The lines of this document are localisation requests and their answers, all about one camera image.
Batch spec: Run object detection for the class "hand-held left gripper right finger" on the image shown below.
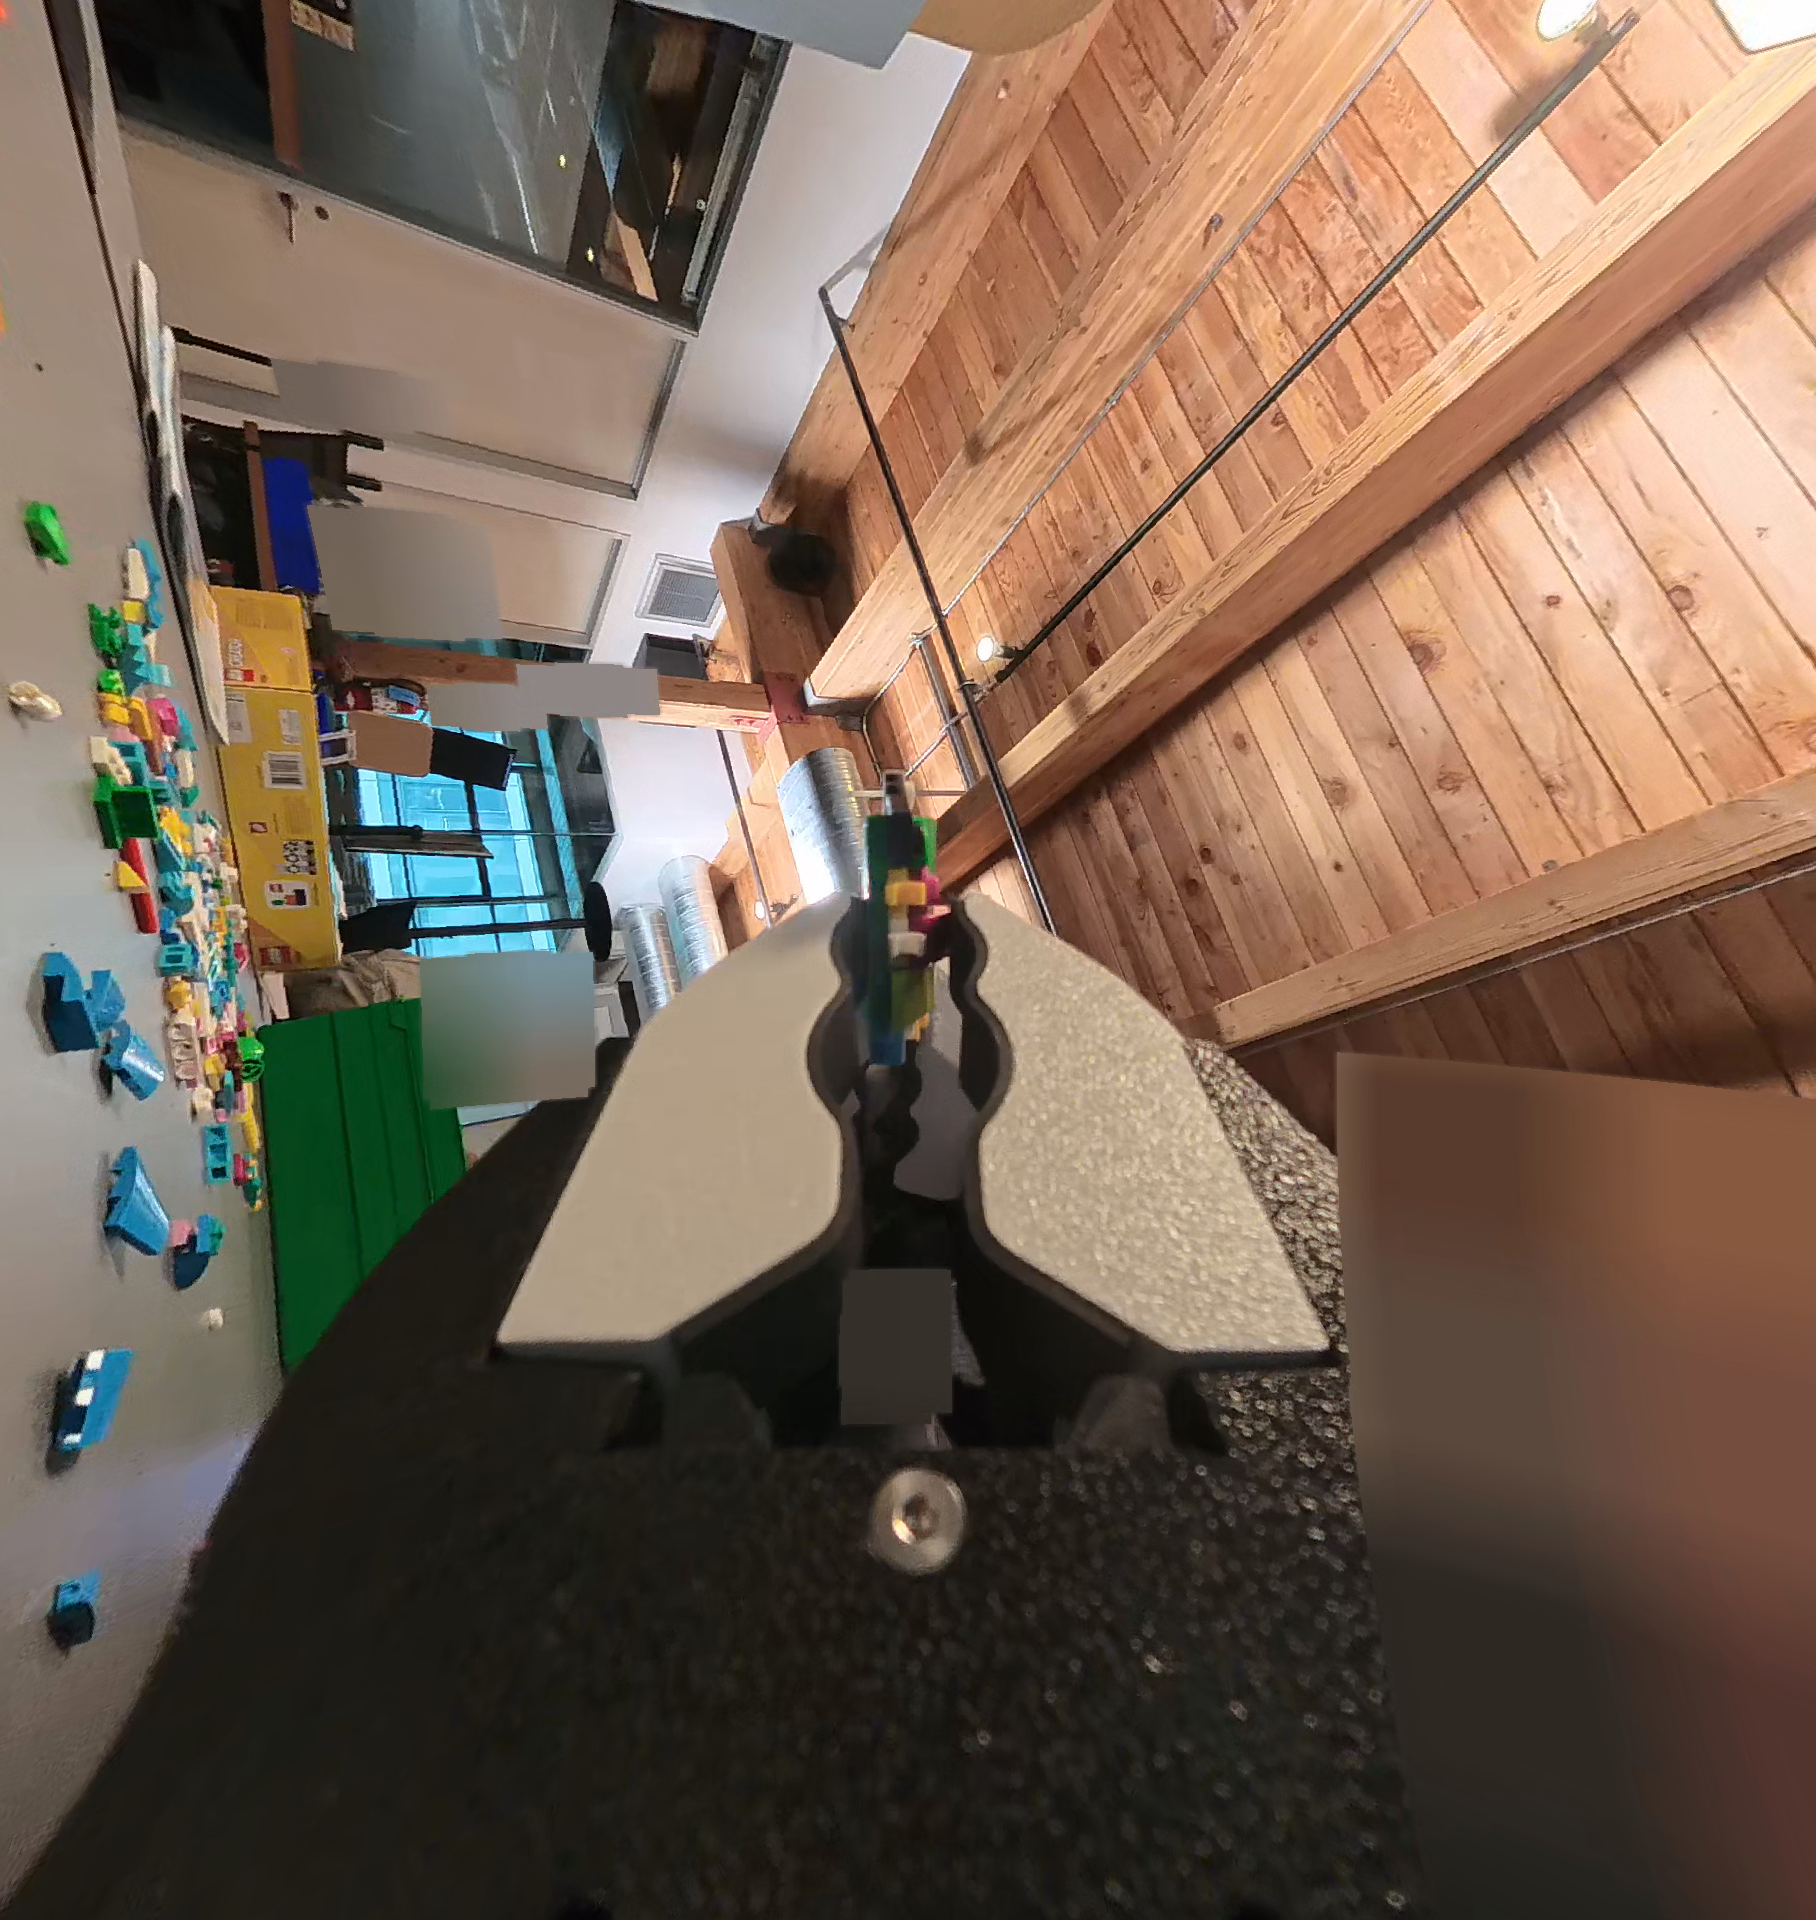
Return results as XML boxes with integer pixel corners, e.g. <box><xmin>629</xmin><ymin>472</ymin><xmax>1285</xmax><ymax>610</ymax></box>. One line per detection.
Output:
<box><xmin>943</xmin><ymin>893</ymin><xmax>1335</xmax><ymax>1452</ymax></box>

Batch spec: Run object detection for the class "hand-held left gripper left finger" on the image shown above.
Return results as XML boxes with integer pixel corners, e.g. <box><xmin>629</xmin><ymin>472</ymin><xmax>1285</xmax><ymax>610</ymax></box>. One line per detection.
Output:
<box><xmin>492</xmin><ymin>893</ymin><xmax>873</xmax><ymax>1452</ymax></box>

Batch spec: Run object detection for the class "small multicolour lego assembly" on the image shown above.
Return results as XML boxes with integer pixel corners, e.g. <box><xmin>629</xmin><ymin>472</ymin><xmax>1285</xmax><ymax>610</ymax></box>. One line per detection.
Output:
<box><xmin>863</xmin><ymin>767</ymin><xmax>950</xmax><ymax>1070</ymax></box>

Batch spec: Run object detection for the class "yellow lego box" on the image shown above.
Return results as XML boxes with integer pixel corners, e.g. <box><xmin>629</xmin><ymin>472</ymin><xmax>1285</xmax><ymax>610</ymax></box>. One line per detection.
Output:
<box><xmin>210</xmin><ymin>583</ymin><xmax>348</xmax><ymax>970</ymax></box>

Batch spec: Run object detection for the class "pile of small lego pieces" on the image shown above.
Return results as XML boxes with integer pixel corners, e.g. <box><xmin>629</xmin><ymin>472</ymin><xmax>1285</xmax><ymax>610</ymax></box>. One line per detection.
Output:
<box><xmin>86</xmin><ymin>539</ymin><xmax>272</xmax><ymax>1209</ymax></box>

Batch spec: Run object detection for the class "green baseplate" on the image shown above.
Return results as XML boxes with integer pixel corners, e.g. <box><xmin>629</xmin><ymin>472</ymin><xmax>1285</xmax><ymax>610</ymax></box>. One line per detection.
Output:
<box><xmin>255</xmin><ymin>996</ymin><xmax>468</xmax><ymax>1373</ymax></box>

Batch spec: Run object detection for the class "large exterior window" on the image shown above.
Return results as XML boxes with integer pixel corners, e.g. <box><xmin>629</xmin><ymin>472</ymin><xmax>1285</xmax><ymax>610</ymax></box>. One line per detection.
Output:
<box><xmin>330</xmin><ymin>720</ymin><xmax>619</xmax><ymax>961</ymax></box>

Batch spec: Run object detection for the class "wooden beam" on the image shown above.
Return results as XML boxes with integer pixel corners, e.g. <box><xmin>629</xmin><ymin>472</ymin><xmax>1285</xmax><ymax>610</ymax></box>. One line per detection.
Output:
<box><xmin>323</xmin><ymin>635</ymin><xmax>798</xmax><ymax>738</ymax></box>

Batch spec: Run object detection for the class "black ceiling pipe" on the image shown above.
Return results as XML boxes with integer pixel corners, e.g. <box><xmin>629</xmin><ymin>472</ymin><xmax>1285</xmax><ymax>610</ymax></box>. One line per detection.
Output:
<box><xmin>990</xmin><ymin>5</ymin><xmax>1646</xmax><ymax>669</ymax></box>
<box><xmin>818</xmin><ymin>284</ymin><xmax>1061</xmax><ymax>940</ymax></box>

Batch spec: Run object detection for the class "blue panel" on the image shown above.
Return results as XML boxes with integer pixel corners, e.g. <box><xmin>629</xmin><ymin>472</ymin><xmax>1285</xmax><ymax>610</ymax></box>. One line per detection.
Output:
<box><xmin>262</xmin><ymin>455</ymin><xmax>326</xmax><ymax>592</ymax></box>

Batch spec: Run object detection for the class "dark wooden furniture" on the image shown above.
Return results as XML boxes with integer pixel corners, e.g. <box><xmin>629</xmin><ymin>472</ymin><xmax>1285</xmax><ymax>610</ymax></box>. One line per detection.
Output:
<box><xmin>180</xmin><ymin>411</ymin><xmax>387</xmax><ymax>594</ymax></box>

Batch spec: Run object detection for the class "white instruction booklet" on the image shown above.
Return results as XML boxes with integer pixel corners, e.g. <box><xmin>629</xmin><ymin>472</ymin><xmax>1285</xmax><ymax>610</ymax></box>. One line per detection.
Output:
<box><xmin>130</xmin><ymin>257</ymin><xmax>228</xmax><ymax>744</ymax></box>

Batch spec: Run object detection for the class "interior glass window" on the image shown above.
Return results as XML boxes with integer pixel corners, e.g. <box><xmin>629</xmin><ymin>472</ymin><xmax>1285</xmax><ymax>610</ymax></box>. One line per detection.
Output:
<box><xmin>99</xmin><ymin>0</ymin><xmax>794</xmax><ymax>335</ymax></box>

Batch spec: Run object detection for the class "silver spiral air duct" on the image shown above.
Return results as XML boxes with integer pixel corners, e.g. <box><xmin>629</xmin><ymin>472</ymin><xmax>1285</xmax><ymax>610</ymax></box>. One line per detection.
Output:
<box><xmin>656</xmin><ymin>851</ymin><xmax>734</xmax><ymax>966</ymax></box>
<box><xmin>773</xmin><ymin>744</ymin><xmax>877</xmax><ymax>889</ymax></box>
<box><xmin>614</xmin><ymin>903</ymin><xmax>674</xmax><ymax>1022</ymax></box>

